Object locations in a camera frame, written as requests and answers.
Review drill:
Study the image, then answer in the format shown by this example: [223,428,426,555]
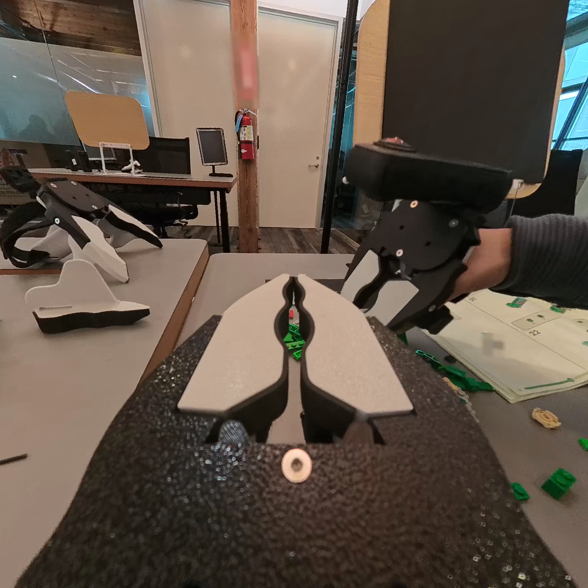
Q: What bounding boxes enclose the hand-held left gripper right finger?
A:
[296,274,414,443]

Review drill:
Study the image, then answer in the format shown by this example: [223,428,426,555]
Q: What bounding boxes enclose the grey desk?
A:
[177,253,588,588]

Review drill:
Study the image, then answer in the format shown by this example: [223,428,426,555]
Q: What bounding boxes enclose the pile of green building bricks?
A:
[282,310,494,405]

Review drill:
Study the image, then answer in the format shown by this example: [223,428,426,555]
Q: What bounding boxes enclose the black pole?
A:
[320,0,359,254]

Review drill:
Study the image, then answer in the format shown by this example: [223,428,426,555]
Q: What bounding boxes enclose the wooden post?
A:
[230,0,259,253]

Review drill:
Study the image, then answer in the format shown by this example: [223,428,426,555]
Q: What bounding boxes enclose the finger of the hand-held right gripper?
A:
[383,279,421,330]
[340,250,397,311]

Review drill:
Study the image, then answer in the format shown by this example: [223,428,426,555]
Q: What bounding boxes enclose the green square brick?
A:
[541,468,577,500]

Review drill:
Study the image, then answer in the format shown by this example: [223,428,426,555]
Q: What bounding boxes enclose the spare black grey gripper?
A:
[0,166,164,283]

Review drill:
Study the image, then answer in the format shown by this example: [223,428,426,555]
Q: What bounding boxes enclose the person's right forearm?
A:
[494,213,588,309]

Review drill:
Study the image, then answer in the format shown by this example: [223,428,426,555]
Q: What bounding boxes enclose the grey table brown edge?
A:
[0,239,209,588]

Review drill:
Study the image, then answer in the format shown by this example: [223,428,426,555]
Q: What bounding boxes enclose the red fire extinguisher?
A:
[235,109,257,160]

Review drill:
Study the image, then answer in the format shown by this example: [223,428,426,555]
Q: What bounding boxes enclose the wooden panel desk lamp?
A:
[64,90,151,173]

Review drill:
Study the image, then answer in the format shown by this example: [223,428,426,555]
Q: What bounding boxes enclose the loose grey finger part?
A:
[25,259,151,334]

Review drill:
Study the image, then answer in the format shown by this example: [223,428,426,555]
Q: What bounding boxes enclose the person's right hand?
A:
[451,226,514,305]

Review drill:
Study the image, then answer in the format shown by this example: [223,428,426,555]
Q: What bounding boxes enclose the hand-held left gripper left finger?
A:
[177,274,295,443]

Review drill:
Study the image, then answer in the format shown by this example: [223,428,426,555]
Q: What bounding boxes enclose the pale green instruction booklet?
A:
[423,289,588,404]

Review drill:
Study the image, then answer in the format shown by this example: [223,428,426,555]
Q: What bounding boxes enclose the white door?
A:
[257,9,345,229]

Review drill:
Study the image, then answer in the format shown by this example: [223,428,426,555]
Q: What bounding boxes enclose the brown top office table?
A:
[28,168,238,253]

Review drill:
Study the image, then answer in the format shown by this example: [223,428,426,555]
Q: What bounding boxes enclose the tablet on black stand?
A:
[196,127,233,177]

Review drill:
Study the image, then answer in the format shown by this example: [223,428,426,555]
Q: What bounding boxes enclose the black office chair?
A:
[133,137,198,226]

